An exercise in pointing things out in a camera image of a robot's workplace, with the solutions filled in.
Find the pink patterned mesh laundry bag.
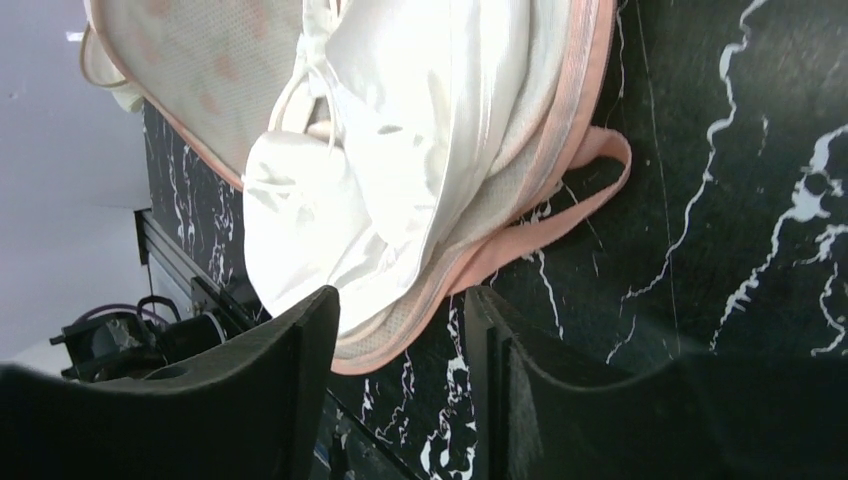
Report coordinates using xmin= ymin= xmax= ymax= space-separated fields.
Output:
xmin=80 ymin=1 xmax=632 ymax=375

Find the white bra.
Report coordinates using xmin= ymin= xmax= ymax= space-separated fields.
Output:
xmin=243 ymin=1 xmax=538 ymax=333

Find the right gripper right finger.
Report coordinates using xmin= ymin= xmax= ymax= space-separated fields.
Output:
xmin=464 ymin=287 xmax=847 ymax=479

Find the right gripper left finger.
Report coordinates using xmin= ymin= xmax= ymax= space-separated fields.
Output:
xmin=1 ymin=286 xmax=340 ymax=479

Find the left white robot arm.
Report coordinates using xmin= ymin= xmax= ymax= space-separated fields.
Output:
xmin=49 ymin=295 xmax=240 ymax=383

